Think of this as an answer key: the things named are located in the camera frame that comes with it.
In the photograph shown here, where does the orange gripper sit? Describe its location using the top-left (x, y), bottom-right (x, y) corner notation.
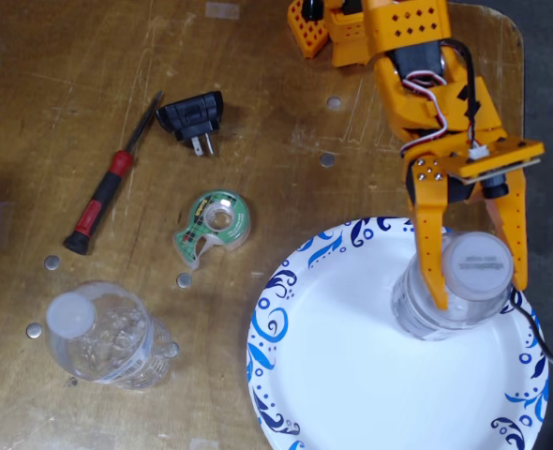
top-left (400, 129), bottom-right (531, 311)

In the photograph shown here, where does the clear bottle wide white cap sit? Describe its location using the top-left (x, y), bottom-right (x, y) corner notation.
top-left (391, 229), bottom-right (516, 342)

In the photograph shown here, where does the clear water bottle blue label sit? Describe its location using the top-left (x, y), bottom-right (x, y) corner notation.
top-left (45, 279), bottom-right (174, 391)

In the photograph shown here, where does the blue floral paper plate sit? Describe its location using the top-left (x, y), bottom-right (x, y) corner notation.
top-left (246, 215), bottom-right (550, 450)

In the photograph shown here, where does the green tape dispenser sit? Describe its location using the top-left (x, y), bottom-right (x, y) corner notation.
top-left (172, 188), bottom-right (253, 271)

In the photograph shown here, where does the black power plug adapter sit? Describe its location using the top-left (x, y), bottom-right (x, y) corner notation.
top-left (156, 90), bottom-right (225, 158)

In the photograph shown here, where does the red black screwdriver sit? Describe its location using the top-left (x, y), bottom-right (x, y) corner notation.
top-left (63, 90), bottom-right (165, 257)

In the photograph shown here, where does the wrist camera on orange mount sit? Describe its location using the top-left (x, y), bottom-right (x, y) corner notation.
top-left (447, 138), bottom-right (546, 201)

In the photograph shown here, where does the red white servo wire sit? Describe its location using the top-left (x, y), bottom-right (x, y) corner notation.
top-left (400, 69), bottom-right (449, 154)

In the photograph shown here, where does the loose black cable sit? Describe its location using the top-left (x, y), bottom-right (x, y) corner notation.
top-left (501, 288), bottom-right (553, 416)

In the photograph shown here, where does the black camera cable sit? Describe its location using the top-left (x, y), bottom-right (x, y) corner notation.
top-left (442, 38), bottom-right (483, 154)

